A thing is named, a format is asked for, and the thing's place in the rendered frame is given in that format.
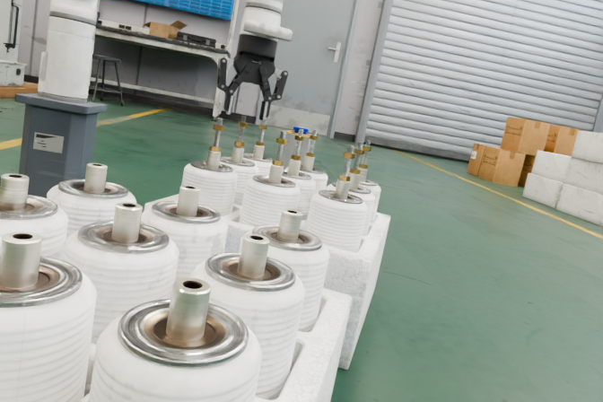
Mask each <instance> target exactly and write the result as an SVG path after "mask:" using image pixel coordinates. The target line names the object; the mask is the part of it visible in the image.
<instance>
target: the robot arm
mask: <svg viewBox="0 0 603 402"><path fill-rule="evenodd" d="M97 3H98V0H50V11H49V21H48V37H47V46H46V52H42V53H41V60H40V70H39V86H38V93H37V94H38V95H37V96H40V97H43V98H47V99H51V100H56V101H67V102H73V103H87V97H88V90H89V82H90V75H91V67H92V52H93V45H94V37H95V30H96V21H97ZM283 3H284V0H246V5H245V11H244V14H243V16H242V20H241V26H240V36H239V41H238V47H237V53H236V56H235V58H234V59H226V58H225V57H221V58H219V60H218V77H217V87H218V89H220V90H222V91H223V92H225V101H224V106H223V108H224V110H226V114H227V115H231V114H232V107H233V101H234V96H233V94H234V93H235V91H236V90H237V89H238V87H239V86H240V85H241V84H242V82H244V83H253V84H257V85H259V87H260V90H261V91H262V94H263V98H264V101H262V105H261V110H260V115H259V119H260V120H265V119H266V118H268V116H269V111H270V106H271V102H272V101H277V100H281V98H282V95H283V92H284V87H285V83H286V80H287V76H288V72H287V71H282V70H279V69H276V68H275V53H276V48H277V42H278V40H279V39H280V40H285V41H292V37H293V32H292V31H291V30H290V29H286V28H283V27H280V24H281V13H282V8H283ZM231 65H233V67H234V69H235V71H236V73H237V74H236V75H235V76H234V78H233V79H232V82H231V83H230V85H229V86H227V85H226V70H229V69H230V66H231ZM272 74H275V79H276V80H277V81H276V84H275V89H274V93H273V94H271V91H270V85H269V81H268V78H269V77H270V76H271V75H272Z"/></svg>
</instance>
